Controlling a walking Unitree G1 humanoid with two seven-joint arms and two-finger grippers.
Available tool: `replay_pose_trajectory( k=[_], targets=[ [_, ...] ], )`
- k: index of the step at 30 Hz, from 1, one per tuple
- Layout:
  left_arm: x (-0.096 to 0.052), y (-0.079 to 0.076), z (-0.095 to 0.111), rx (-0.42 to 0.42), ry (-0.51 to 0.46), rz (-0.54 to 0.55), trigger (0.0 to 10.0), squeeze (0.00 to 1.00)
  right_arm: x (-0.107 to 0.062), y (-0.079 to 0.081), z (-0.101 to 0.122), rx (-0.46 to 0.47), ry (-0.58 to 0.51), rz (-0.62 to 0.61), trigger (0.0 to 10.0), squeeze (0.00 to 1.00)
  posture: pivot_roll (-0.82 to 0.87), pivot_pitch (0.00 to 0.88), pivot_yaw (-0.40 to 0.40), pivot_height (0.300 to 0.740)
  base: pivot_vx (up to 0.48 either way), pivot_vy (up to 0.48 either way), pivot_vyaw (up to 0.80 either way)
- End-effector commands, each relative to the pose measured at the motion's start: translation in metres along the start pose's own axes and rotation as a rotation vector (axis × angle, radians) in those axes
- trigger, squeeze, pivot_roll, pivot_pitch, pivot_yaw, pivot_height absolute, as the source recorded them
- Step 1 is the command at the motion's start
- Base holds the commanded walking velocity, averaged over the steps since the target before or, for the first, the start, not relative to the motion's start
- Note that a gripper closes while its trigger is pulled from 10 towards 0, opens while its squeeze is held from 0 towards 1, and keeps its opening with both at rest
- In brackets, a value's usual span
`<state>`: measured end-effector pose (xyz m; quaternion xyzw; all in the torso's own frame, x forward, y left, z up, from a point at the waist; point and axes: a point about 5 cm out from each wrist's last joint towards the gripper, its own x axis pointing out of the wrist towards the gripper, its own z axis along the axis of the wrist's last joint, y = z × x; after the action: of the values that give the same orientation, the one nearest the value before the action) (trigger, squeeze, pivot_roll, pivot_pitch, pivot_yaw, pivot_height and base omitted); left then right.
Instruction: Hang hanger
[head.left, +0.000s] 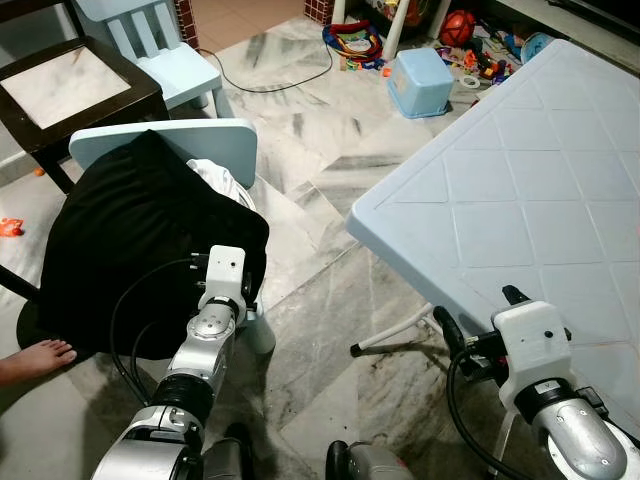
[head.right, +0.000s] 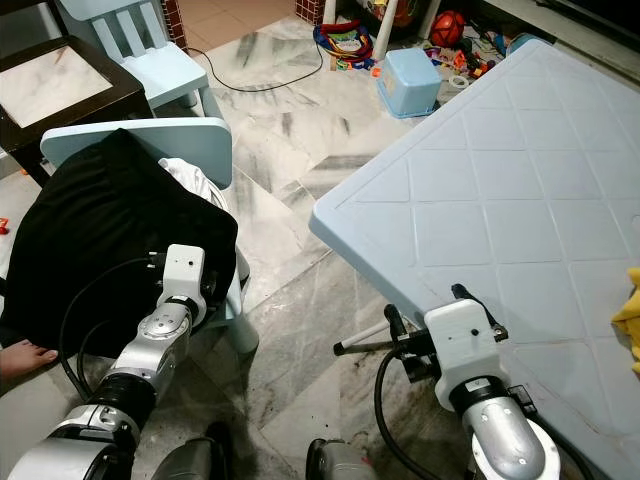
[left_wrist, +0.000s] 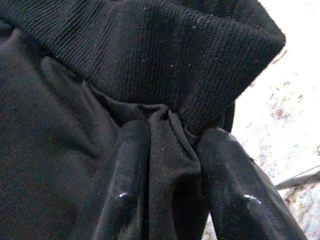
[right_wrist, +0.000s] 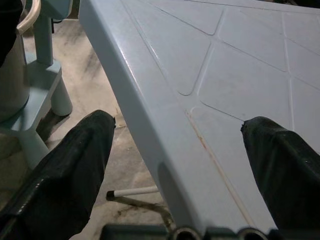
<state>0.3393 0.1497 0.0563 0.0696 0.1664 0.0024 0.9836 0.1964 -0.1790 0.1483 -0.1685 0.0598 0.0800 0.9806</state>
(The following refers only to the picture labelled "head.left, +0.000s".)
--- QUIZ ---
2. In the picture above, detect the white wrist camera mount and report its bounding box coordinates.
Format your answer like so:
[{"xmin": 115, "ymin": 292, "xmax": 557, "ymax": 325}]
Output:
[
  {"xmin": 492, "ymin": 300, "xmax": 572, "ymax": 403},
  {"xmin": 199, "ymin": 245, "xmax": 249, "ymax": 301}
]

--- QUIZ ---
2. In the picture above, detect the white pole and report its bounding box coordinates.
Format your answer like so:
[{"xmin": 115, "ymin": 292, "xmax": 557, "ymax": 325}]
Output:
[{"xmin": 383, "ymin": 0, "xmax": 413, "ymax": 63}]

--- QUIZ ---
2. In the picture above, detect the robot leg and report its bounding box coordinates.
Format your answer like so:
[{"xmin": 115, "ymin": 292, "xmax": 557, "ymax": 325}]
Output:
[
  {"xmin": 325, "ymin": 440, "xmax": 416, "ymax": 480},
  {"xmin": 200, "ymin": 424, "xmax": 257, "ymax": 480}
]

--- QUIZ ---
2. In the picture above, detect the light blue round object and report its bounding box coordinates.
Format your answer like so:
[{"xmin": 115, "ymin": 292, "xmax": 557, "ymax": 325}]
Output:
[{"xmin": 520, "ymin": 32, "xmax": 557, "ymax": 63}]

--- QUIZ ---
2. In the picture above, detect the dark wooden side table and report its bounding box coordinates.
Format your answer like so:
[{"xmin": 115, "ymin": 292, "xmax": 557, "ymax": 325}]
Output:
[{"xmin": 0, "ymin": 36, "xmax": 171, "ymax": 196}]

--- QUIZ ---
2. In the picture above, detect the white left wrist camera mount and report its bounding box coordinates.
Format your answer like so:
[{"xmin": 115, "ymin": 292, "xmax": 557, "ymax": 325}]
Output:
[{"xmin": 199, "ymin": 245, "xmax": 249, "ymax": 301}]

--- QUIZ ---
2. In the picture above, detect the person's bare foot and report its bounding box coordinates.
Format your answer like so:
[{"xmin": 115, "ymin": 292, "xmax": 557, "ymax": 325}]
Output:
[{"xmin": 0, "ymin": 338, "xmax": 79, "ymax": 389}]

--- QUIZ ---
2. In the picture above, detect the blue plastic basket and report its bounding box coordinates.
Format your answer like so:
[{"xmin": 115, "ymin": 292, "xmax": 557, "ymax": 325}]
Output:
[{"xmin": 387, "ymin": 47, "xmax": 457, "ymax": 120}]

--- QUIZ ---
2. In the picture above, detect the white garment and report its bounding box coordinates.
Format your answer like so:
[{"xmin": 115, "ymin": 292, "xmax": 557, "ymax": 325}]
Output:
[{"xmin": 185, "ymin": 157, "xmax": 259, "ymax": 213}]

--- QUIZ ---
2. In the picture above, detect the black floor cable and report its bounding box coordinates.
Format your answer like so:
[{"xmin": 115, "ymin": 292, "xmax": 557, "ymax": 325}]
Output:
[{"xmin": 193, "ymin": 40, "xmax": 337, "ymax": 96}]

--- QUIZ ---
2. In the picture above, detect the black garment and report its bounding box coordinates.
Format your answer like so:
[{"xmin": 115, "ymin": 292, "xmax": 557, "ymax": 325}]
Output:
[{"xmin": 17, "ymin": 128, "xmax": 271, "ymax": 363}]

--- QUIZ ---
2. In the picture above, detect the robot right leg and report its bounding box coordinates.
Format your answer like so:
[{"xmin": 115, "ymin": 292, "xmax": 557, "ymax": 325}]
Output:
[{"xmin": 325, "ymin": 440, "xmax": 416, "ymax": 480}]

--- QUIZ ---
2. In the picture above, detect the red ball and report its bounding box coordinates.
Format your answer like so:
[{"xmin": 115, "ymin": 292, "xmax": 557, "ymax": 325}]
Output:
[{"xmin": 440, "ymin": 9, "xmax": 477, "ymax": 47}]

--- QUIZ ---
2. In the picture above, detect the small colourful toy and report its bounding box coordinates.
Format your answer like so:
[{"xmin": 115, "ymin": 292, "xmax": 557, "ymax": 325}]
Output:
[{"xmin": 458, "ymin": 45, "xmax": 511, "ymax": 91}]

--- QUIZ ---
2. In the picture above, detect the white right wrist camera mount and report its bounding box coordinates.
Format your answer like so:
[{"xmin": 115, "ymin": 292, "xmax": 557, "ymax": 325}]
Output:
[{"xmin": 492, "ymin": 300, "xmax": 572, "ymax": 403}]

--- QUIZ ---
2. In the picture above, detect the small orange toy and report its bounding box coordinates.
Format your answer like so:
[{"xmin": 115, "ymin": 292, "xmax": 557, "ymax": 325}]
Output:
[{"xmin": 0, "ymin": 216, "xmax": 26, "ymax": 240}]

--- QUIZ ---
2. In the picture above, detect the robot left leg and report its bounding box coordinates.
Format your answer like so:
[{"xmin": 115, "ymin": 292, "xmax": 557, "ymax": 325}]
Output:
[{"xmin": 200, "ymin": 424, "xmax": 257, "ymax": 480}]

